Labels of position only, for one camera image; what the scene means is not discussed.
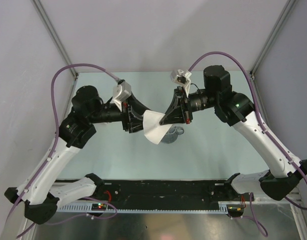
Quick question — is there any right aluminium frame post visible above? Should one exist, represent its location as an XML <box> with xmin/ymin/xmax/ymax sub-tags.
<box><xmin>249</xmin><ymin>0</ymin><xmax>299</xmax><ymax>76</ymax></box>

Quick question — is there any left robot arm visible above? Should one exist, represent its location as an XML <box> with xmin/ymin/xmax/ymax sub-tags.
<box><xmin>4</xmin><ymin>85</ymin><xmax>148</xmax><ymax>225</ymax></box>

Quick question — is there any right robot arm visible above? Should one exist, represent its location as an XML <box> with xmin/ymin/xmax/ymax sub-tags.
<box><xmin>159</xmin><ymin>65</ymin><xmax>307</xmax><ymax>201</ymax></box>

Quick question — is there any aluminium frame post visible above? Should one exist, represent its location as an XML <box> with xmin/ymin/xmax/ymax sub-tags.
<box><xmin>30</xmin><ymin>0</ymin><xmax>72</xmax><ymax>65</ymax></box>
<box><xmin>249</xmin><ymin>0</ymin><xmax>299</xmax><ymax>76</ymax></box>

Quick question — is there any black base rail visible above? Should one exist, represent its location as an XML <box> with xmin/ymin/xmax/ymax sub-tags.
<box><xmin>50</xmin><ymin>177</ymin><xmax>256</xmax><ymax>210</ymax></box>

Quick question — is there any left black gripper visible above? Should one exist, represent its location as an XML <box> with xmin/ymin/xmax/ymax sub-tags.
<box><xmin>88</xmin><ymin>92</ymin><xmax>156</xmax><ymax>133</ymax></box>

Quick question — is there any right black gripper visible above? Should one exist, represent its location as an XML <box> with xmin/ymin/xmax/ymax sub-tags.
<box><xmin>159</xmin><ymin>86</ymin><xmax>218</xmax><ymax>126</ymax></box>

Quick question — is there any white slotted cable duct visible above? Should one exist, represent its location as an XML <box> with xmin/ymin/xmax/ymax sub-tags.
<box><xmin>56</xmin><ymin>201</ymin><xmax>228</xmax><ymax>214</ymax></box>

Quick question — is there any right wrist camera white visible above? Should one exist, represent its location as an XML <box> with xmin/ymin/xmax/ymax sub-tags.
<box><xmin>170</xmin><ymin>69</ymin><xmax>192</xmax><ymax>97</ymax></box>

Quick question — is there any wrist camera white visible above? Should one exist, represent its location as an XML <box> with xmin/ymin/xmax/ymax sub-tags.
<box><xmin>112</xmin><ymin>79</ymin><xmax>132</xmax><ymax>112</ymax></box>
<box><xmin>170</xmin><ymin>69</ymin><xmax>192</xmax><ymax>97</ymax></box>

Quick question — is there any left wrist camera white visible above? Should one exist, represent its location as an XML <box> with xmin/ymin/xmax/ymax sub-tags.
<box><xmin>112</xmin><ymin>79</ymin><xmax>132</xmax><ymax>112</ymax></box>

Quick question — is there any white paper coffee filter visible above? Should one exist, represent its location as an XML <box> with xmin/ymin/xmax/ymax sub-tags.
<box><xmin>142</xmin><ymin>110</ymin><xmax>172</xmax><ymax>145</ymax></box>

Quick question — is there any glass coffee server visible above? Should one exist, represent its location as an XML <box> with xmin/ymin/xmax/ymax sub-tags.
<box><xmin>161</xmin><ymin>125</ymin><xmax>185</xmax><ymax>144</ymax></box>

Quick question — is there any left aluminium frame post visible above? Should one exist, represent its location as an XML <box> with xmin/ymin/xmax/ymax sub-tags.
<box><xmin>30</xmin><ymin>0</ymin><xmax>72</xmax><ymax>65</ymax></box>

